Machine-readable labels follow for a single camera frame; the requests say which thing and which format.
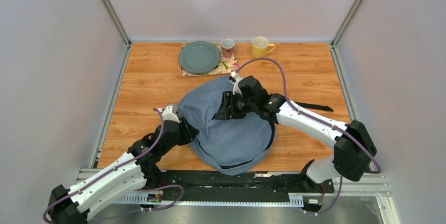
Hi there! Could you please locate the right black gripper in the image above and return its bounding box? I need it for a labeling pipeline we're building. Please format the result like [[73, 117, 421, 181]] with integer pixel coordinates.
[[215, 91, 257, 120]]

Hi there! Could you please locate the blue fabric backpack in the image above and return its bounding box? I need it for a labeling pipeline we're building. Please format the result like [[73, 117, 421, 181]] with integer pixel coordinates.
[[177, 75, 335, 177]]

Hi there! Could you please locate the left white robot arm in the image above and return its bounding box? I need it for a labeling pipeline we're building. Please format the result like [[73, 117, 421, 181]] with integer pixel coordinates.
[[43, 105, 199, 223]]

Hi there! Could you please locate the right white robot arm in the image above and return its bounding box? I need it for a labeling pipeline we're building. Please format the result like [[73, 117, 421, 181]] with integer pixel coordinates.
[[214, 73, 377, 192]]

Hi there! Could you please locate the floral serving tray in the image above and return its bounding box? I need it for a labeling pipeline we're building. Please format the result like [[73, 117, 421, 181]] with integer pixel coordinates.
[[179, 43, 238, 77]]

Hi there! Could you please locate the green ceramic plate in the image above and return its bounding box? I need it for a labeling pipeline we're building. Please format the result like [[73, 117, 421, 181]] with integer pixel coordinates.
[[178, 41, 220, 74]]

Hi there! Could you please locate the pink patterned mug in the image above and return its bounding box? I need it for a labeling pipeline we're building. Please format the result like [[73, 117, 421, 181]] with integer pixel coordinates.
[[220, 38, 236, 59]]

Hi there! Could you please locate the yellow ceramic mug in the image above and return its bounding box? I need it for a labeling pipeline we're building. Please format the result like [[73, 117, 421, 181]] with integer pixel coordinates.
[[251, 36, 276, 58]]

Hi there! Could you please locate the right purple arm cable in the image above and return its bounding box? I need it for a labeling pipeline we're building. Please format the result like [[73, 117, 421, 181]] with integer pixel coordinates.
[[231, 57, 382, 216]]

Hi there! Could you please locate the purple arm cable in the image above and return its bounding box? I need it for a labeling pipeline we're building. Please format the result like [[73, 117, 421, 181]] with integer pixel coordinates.
[[43, 107, 185, 224], [231, 57, 382, 216]]

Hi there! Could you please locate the aluminium frame rail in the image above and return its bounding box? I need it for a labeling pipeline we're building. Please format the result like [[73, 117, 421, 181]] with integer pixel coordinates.
[[93, 170, 400, 223]]

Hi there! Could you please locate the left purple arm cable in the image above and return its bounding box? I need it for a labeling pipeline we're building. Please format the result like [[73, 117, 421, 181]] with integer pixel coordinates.
[[43, 107, 185, 224]]

